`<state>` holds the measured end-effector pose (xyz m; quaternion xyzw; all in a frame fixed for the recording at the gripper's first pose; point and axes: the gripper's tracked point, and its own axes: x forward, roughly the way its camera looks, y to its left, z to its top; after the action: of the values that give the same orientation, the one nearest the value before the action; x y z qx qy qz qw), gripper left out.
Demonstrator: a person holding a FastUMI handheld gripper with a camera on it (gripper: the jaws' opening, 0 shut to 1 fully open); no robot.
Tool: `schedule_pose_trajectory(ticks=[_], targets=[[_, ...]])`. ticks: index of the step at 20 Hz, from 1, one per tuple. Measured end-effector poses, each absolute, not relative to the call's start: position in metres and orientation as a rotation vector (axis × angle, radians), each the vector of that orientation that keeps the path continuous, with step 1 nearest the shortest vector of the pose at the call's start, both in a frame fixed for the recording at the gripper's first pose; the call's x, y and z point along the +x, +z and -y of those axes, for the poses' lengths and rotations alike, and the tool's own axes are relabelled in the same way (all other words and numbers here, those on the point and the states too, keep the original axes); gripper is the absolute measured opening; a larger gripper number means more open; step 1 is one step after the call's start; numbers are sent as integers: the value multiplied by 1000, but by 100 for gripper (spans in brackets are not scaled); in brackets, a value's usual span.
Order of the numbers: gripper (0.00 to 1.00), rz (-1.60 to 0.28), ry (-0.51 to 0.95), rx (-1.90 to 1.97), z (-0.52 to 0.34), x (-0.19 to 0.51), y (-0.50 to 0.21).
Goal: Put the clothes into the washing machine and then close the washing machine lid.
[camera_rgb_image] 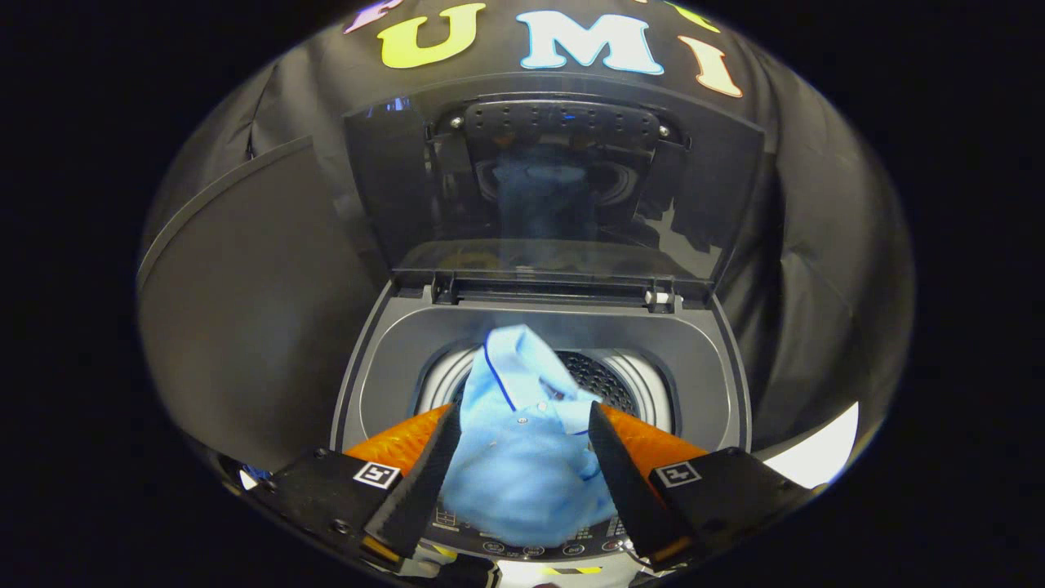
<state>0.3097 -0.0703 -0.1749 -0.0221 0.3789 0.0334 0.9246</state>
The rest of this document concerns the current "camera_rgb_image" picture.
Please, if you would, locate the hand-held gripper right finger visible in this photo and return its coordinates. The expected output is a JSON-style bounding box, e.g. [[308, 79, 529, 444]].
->
[[588, 401, 818, 573]]

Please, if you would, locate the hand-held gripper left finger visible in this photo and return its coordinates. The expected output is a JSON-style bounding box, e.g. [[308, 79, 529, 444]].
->
[[243, 403, 463, 571]]

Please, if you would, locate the light blue polo shirt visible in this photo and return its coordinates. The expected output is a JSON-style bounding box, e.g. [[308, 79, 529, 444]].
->
[[441, 325, 621, 548]]

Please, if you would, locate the dark grey washing machine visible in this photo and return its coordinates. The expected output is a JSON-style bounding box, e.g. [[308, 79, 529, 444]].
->
[[331, 278, 754, 566]]

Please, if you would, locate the dark glass washing machine lid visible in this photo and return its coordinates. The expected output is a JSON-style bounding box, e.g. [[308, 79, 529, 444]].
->
[[343, 78, 768, 310]]

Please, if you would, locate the white flat board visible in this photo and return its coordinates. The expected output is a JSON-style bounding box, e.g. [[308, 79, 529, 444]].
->
[[763, 400, 860, 491]]

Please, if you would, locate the dark grey cabinet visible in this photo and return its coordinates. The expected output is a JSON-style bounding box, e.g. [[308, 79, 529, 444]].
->
[[137, 135, 394, 476]]

